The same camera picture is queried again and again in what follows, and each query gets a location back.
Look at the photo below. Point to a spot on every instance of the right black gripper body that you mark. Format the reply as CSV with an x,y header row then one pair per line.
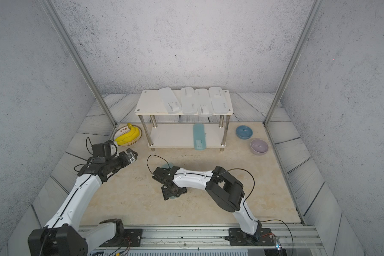
x,y
167,193

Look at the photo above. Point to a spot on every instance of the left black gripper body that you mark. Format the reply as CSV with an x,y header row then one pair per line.
x,y
118,162

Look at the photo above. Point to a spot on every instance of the teal pencil case with label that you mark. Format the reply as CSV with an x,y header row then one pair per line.
x,y
199,137

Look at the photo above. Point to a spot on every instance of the clear pencil case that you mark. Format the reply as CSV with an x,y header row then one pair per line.
x,y
188,101
170,101
218,99
204,104

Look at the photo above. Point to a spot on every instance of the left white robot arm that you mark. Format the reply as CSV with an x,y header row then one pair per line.
x,y
60,236

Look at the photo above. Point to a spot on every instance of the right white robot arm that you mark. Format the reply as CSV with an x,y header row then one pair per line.
x,y
226,191

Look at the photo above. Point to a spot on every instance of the white two-tier shelf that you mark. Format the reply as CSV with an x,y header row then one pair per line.
x,y
176,130

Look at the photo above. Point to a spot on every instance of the yellow banana bunch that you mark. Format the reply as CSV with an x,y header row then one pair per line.
x,y
131,134

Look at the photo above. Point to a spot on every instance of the blue ceramic bowl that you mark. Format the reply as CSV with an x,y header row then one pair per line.
x,y
244,132

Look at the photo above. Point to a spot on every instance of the purple ceramic bowl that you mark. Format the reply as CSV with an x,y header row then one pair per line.
x,y
259,147

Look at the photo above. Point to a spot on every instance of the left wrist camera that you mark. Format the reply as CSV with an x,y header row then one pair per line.
x,y
107,150

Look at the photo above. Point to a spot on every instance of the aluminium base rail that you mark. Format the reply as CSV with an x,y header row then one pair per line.
x,y
216,240

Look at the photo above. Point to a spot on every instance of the left aluminium frame post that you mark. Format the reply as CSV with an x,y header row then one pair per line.
x,y
72,49

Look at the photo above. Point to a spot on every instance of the aluminium frame post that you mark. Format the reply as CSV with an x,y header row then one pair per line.
x,y
301,42
72,49

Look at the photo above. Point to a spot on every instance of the right aluminium frame post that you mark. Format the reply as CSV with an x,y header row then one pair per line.
x,y
301,42

